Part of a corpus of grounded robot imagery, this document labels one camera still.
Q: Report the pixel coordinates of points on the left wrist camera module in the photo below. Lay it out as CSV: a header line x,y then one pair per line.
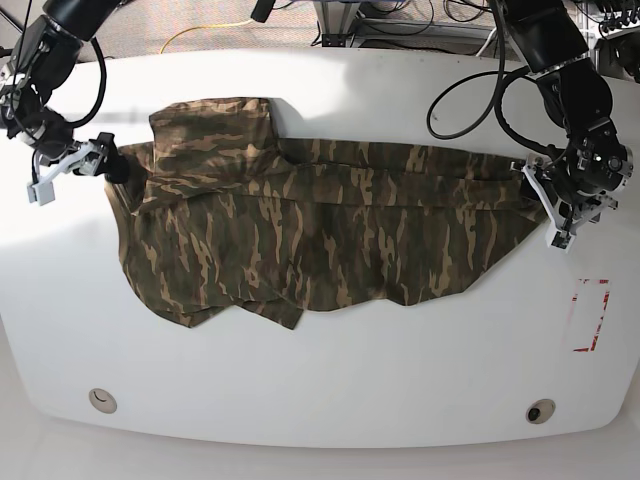
x,y
559,239

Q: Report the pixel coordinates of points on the left table grommet hole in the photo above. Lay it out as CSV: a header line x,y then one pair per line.
x,y
102,401

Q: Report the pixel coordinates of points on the table grommet hole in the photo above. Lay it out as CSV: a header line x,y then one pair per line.
x,y
540,411
102,401

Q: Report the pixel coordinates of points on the aluminium frame post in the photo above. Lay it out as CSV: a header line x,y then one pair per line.
x,y
336,20

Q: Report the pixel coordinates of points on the camouflage T-shirt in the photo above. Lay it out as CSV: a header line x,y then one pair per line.
x,y
219,211

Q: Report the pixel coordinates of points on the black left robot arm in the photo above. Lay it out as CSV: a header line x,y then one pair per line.
x,y
575,183

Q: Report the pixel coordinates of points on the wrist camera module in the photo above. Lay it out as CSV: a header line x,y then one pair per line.
x,y
41,193
559,239

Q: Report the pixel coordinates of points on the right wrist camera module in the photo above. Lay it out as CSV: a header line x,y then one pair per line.
x,y
41,193

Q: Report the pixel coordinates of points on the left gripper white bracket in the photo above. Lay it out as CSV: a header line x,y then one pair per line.
x,y
567,208

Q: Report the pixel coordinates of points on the right table grommet hole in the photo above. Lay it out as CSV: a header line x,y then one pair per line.
x,y
540,411

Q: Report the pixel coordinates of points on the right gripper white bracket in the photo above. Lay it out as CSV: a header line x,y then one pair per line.
x,y
91,158

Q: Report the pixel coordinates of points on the red tape rectangle marking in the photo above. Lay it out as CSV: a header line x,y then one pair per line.
x,y
586,317

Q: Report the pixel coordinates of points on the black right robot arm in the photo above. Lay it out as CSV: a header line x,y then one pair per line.
x,y
40,62

